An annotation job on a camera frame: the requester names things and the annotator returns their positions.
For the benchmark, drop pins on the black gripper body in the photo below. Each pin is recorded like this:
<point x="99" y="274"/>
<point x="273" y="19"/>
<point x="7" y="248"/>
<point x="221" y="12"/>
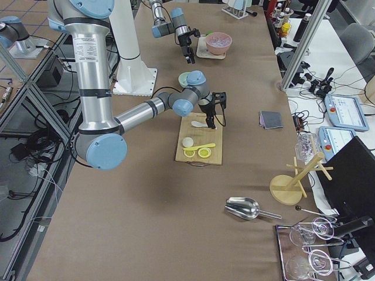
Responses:
<point x="184" y="41"/>
<point x="206" y="107"/>

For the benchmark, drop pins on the white ceramic spoon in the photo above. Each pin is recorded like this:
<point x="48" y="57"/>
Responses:
<point x="197" y="124"/>

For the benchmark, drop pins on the clear ice cubes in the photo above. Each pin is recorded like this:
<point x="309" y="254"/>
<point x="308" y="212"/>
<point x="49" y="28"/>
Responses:
<point x="218" y="41"/>

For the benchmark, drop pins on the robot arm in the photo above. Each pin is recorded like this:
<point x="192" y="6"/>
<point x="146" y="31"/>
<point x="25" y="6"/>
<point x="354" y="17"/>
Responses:
<point x="99" y="140"/>
<point x="173" y="23"/>

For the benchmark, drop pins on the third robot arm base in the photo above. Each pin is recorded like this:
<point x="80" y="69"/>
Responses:
<point x="17" y="39"/>

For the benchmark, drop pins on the light green bowl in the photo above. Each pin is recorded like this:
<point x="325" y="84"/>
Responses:
<point x="184" y="79"/>

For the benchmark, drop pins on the pink bowl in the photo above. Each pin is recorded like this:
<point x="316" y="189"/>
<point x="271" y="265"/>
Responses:
<point x="217" y="50"/>

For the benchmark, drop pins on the metal ice scoop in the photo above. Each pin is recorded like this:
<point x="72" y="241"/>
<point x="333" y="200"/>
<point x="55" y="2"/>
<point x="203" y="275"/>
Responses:
<point x="247" y="208"/>

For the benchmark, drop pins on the beige rectangular tray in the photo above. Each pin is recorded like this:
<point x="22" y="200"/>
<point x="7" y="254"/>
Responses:
<point x="203" y="53"/>

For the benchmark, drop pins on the white steamed bun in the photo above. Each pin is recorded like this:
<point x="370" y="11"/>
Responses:
<point x="187" y="142"/>

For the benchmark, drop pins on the lemon slice stack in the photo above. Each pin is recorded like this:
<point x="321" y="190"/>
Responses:
<point x="204" y="152"/>

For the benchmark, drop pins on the yellow plastic knife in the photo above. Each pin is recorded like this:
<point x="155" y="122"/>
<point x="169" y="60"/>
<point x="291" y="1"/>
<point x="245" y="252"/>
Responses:
<point x="208" y="145"/>

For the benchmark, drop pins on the lemon slice near bun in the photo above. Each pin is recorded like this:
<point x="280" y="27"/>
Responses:
<point x="189" y="153"/>

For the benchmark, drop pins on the grey folded cloth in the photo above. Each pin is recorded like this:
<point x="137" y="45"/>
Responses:
<point x="270" y="120"/>

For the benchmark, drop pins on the white dish rack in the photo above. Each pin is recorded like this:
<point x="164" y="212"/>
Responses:
<point x="238" y="8"/>

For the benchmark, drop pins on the yellow small object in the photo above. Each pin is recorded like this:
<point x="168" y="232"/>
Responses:
<point x="285" y="29"/>

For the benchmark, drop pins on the clear plastic container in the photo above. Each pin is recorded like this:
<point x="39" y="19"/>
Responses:
<point x="306" y="147"/>

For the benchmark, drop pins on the wooden mug tree stand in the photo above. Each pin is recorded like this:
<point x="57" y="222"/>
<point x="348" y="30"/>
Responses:
<point x="289" y="190"/>

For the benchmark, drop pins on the black bottle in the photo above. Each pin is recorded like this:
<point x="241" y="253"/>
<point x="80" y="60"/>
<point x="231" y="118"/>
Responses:
<point x="302" y="27"/>

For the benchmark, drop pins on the lower teach pendant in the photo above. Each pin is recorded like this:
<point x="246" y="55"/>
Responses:
<point x="333" y="139"/>

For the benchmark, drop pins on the teach pendant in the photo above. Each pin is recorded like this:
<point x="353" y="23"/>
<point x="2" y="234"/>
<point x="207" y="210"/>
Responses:
<point x="333" y="139"/>
<point x="345" y="112"/>

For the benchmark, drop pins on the upper teach pendant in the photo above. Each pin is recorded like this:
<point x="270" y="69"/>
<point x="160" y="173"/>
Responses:
<point x="345" y="112"/>

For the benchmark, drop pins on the upper wine glass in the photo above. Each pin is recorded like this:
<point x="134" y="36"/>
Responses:
<point x="306" y="233"/>

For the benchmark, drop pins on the wine glass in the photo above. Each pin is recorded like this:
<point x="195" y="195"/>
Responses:
<point x="314" y="266"/>
<point x="306" y="233"/>

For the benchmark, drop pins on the black monitor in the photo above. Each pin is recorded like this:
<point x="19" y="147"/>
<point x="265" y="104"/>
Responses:
<point x="351" y="190"/>

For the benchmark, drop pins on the grey office chair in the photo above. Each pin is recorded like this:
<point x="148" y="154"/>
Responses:
<point x="358" y="41"/>

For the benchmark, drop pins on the lower wine glass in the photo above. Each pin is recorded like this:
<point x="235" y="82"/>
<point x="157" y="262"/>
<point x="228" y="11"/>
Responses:
<point x="314" y="266"/>

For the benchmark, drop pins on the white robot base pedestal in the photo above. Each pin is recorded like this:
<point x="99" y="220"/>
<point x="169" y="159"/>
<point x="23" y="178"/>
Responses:
<point x="133" y="76"/>

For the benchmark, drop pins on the aluminium frame post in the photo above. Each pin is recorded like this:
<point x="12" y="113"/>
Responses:
<point x="317" y="16"/>

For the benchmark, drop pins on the wire glass rack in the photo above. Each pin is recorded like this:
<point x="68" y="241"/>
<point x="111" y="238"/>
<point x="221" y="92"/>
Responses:
<point x="303" y="250"/>

